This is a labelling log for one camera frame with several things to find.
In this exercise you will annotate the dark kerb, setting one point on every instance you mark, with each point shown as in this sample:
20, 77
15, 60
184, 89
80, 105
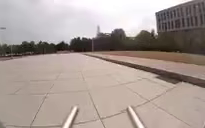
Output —
190, 80

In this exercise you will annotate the dry brown grass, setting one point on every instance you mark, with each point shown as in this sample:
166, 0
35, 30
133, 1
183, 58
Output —
176, 57

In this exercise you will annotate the raised grey paved strip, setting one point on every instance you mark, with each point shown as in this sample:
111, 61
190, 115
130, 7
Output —
190, 70

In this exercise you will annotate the tower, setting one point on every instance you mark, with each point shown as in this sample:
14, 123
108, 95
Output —
98, 30

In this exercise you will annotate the pale pole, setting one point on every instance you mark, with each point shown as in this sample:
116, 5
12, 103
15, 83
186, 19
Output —
92, 46

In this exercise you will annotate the grey stone slab plaza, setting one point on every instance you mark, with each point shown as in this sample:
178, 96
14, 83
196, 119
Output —
73, 86

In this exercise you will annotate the robot's own part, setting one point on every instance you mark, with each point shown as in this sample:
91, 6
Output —
135, 117
70, 117

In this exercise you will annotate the large curved grey building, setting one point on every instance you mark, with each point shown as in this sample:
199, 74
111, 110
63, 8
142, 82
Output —
190, 15

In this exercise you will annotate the long row of trees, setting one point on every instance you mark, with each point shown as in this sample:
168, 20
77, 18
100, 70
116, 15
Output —
123, 41

